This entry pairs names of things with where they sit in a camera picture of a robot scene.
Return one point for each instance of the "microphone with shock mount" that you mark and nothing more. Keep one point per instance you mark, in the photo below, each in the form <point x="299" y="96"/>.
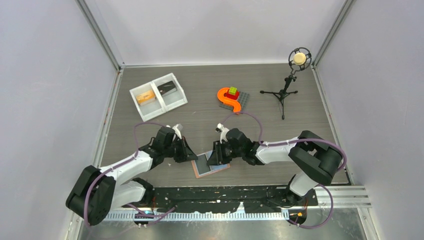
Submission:
<point x="299" y="59"/>

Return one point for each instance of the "grey toy baseplate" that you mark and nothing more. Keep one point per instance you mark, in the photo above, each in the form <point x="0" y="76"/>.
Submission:
<point x="243" y="99"/>

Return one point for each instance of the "orange card box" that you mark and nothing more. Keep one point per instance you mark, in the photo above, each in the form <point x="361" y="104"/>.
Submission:
<point x="145" y="97"/>

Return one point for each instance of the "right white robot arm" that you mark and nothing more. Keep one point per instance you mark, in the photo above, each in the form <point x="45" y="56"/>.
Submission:
<point x="319" y="160"/>

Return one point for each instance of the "white two-compartment tray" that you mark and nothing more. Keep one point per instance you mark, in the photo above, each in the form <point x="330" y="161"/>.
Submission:
<point x="161" y="105"/>

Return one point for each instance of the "orange S-shaped toy track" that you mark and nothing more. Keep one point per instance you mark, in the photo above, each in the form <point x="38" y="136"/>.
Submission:
<point x="234" y="105"/>

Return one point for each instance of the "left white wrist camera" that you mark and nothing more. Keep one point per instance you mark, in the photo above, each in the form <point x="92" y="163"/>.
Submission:
<point x="177" y="131"/>

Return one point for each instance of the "red toy brick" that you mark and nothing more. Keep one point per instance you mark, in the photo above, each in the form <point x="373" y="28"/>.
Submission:
<point x="232" y="97"/>

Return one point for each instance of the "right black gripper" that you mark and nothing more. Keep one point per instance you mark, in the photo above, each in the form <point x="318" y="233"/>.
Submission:
<point x="217" y="157"/>

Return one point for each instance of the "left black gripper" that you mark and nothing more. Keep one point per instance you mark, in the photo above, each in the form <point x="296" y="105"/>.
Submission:
<point x="186" y="154"/>

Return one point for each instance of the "pink leather card holder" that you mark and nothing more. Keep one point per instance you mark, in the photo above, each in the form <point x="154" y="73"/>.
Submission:
<point x="201" y="169"/>

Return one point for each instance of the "black tripod mic stand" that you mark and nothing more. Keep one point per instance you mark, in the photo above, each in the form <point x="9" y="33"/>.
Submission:
<point x="283" y="93"/>

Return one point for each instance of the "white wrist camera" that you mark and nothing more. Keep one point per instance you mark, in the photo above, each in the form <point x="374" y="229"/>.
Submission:
<point x="177" y="131"/>
<point x="222" y="130"/>

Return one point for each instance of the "aluminium frame rail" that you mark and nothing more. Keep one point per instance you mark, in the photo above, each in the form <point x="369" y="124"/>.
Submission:
<point x="337" y="197"/>

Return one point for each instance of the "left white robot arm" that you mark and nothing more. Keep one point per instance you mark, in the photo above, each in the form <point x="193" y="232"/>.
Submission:
<point x="97" y="191"/>

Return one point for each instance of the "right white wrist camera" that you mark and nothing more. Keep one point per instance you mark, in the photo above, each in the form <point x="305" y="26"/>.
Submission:
<point x="222" y="130"/>

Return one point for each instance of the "green toy brick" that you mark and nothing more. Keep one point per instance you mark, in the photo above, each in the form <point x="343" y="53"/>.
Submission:
<point x="232" y="91"/>

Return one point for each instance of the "black card box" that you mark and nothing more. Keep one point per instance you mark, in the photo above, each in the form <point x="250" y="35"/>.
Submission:
<point x="167" y="88"/>

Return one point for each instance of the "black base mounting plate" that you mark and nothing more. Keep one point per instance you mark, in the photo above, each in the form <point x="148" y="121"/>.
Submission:
<point x="227" y="199"/>

